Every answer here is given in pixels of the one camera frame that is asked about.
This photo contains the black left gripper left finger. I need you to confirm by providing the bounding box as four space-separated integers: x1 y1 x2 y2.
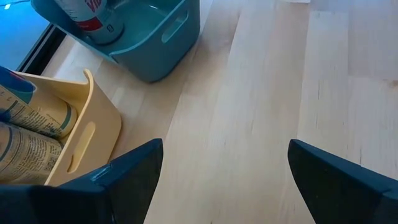
0 138 164 224

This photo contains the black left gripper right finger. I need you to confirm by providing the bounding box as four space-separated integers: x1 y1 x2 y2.
287 138 398 224

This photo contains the yellow plastic bin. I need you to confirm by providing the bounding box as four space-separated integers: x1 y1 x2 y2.
0 68 123 187

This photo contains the dark teal plastic bin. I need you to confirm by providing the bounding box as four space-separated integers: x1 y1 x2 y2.
30 0 201 83

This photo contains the tall white can red print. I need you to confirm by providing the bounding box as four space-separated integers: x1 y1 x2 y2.
53 0 126 46

